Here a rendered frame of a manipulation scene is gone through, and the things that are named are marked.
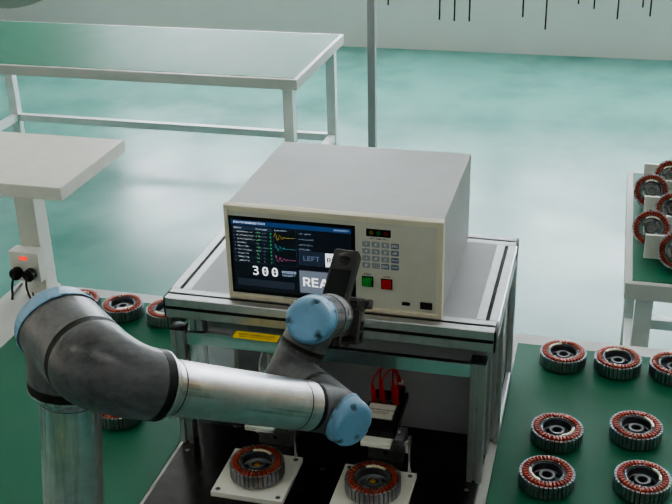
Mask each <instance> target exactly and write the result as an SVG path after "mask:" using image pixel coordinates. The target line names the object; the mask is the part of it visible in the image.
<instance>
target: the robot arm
mask: <svg viewBox="0 0 672 504"><path fill-rule="evenodd" d="M360 261H361V256H360V253H359V252H358V251H353V250H344V249H335V250H334V254H333V257H332V261H331V265H330V268H329V272H328V275H327V279H326V282H325V286H324V290H323V293H322V294H309V295H305V296H303V297H301V298H299V299H298V300H296V301H295V302H294V303H292V305H291V306H290V307H289V309H288V311H287V314H286V328H285V331H284V333H283V336H282V338H281V340H280V342H279V344H278V346H277V348H276V350H275V352H274V355H273V357H272V359H271V361H270V363H269V365H268V367H267V368H266V369H265V371H264V373H260V372H254V371H248V370H242V369H236V368H229V367H223V366H217V365H211V364H204V363H198V362H192V361H186V360H180V359H177V358H176V356H175V355H174V354H173V353H172V352H171V351H169V350H166V349H161V348H155V347H151V346H149V345H146V344H144V343H142V342H141V341H139V340H137V339H135V338H134V337H132V336H131V335H130V334H128V333H127V332H126V331H125V330H123V329H122V328H121V327H120V326H119V325H118V324H117V323H116V322H115V321H114V320H113V319H112V318H111V317H110V316H109V315H108V314H107V313H106V312H105V311H104V310H103V309H102V308H101V307H100V306H99V304H98V303H97V302H96V300H95V299H94V298H92V297H91V296H89V295H87V294H85V293H84V292H82V291H81V290H79V289H76V288H73V287H67V286H58V287H52V288H49V289H46V290H43V291H41V292H39V293H38V294H36V295H34V296H33V297H32V298H30V300H29V301H28V302H27V303H26V304H25V305H23V307H22V308H21V310H20V311H19V313H18V315H17V317H16V320H15V324H14V335H15V339H16V343H17V345H18V347H19V349H20V350H21V351H22V352H23V353H24V354H25V359H26V379H27V391H28V394H29V395H30V397H31V398H32V399H34V400H35V401H37V402H39V414H40V438H41V462H42V486H43V504H103V440H102V414H105V415H110V416H115V417H121V418H127V419H134V420H142V421H151V422H159V421H162V420H163V419H165V418H166V417H167V416H168V415H170V416H178V417H187V418H195V419H204V420H212V421H221V422H230V423H238V424H247V425H255V426H264V427H273V428H281V429H290V430H298V431H307V432H315V433H322V434H324V435H326V436H327V438H328V439H329V440H330V441H334V442H335V443H336V444H338V445H340V446H351V445H354V444H355V443H357V442H359V441H360V440H361V439H362V438H363V437H364V436H365V435H366V433H367V432H368V429H369V428H370V425H371V421H372V414H371V410H370V408H369V406H368V405H367V404H366V403H365V402H364V401H362V400H361V399H360V397H359V396H358V395H357V394H356V393H353V392H352V391H350V390H349V389H348V388H346V387H345V386H344V385H342V384H341V383H340V382H339V381H337V380H336V379H335V378H333V377H332V376H331V375H329V374H328V373H327V372H325V371H324V370H323V369H322V368H320V365H321V363H322V361H323V358H324V356H325V353H326V351H327V349H328V347H329V345H332V346H341V344H343V346H348V345H349V344H350V345H358V344H361V343H363V334H364V314H365V309H373V300H371V299H366V298H360V297H351V295H352V291H353V288H354V284H355V280H356V276H357V273H358V269H359V265H360ZM344 344H346V345H344Z"/></svg>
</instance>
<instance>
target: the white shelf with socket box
mask: <svg viewBox="0 0 672 504"><path fill-rule="evenodd" d="M124 152H125V146H124V140H119V139H105V138H90V137H76V136H61V135H47V134H32V133H17V132H3V131H0V196H7V197H13V199H14V205H15V211H16V217H17V223H18V229H19V235H20V241H21V245H15V246H14V247H13V248H11V249H10V250H9V251H8V254H9V260H10V266H11V270H10V272H9V275H10V277H11V279H12V281H11V300H14V295H15V293H16V292H17V291H18V290H19V288H20V287H21V286H22V285H23V283H21V284H20V285H19V286H18V287H17V288H16V290H15V291H13V285H14V280H15V281H16V280H19V281H25V288H26V291H25V292H26V296H27V297H29V298H32V297H33V296H34V295H36V294H38V293H39V292H41V291H43V290H46V289H49V288H52V287H58V286H61V284H60V283H58V282H57V277H56V271H55V264H54V258H53V251H52V245H51V238H50V232H49V225H48V218H47V212H46V205H45V200H54V201H63V200H64V199H66V198H67V197H68V196H69V195H71V194H72V193H73V192H75V191H76V190H77V189H78V188H80V187H81V186H82V185H83V184H85V183H86V182H87V181H89V180H90V179H91V178H92V177H94V176H95V175H96V174H97V173H99V172H100V171H101V170H103V169H104V168H105V167H106V166H108V165H109V164H110V163H111V162H113V161H114V160H115V159H117V158H118V157H119V156H120V155H122V154H123V153H124ZM27 283H28V284H27Z"/></svg>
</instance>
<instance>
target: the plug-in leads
mask: <svg viewBox="0 0 672 504"><path fill-rule="evenodd" d="M382 369H383V368H382V367H381V368H380V369H379V370H378V371H377V372H376V374H375V375H374V377H373V379H372V383H371V397H372V402H377V397H376V389H375V388H374V384H373V382H374V379H375V377H376V375H377V374H378V373H379V371H380V374H379V400H380V401H381V403H386V396H385V391H384V386H383V382H384V379H385V377H386V375H387V373H388V372H389V371H391V370H392V382H391V403H393V404H395V405H398V403H399V397H404V396H405V393H406V387H405V386H402V384H404V381H403V380H402V379H401V377H400V375H399V372H398V369H389V370H387V371H386V373H385V375H384V377H383V379H382V377H381V373H382ZM394 373H395V375H396V385H395V384H394Z"/></svg>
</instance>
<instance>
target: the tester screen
mask: <svg viewBox="0 0 672 504"><path fill-rule="evenodd" d="M231 229H232V243H233V257H234V271H235V285H236V288H239V289H248V290H258V291H268V292H278V293H287V294H297V295H309V294H311V293H301V292H300V281H299V270H305V271H315V272H326V273H328V272H329V268H330V267H320V266H310V265H299V251H307V252H318V253H329V254H334V250H335V249H344V250H351V229H341V228H330V227H318V226H306V225H295V224H283V223H272V222H260V221H248V220H237V219H231ZM251 265H258V266H268V267H278V268H279V269H280V278H271V277H261V276H251ZM237 277H240V278H250V279H260V280H270V281H280V282H290V283H295V290H289V289H279V288H269V287H259V286H249V285H240V284H238V278H237Z"/></svg>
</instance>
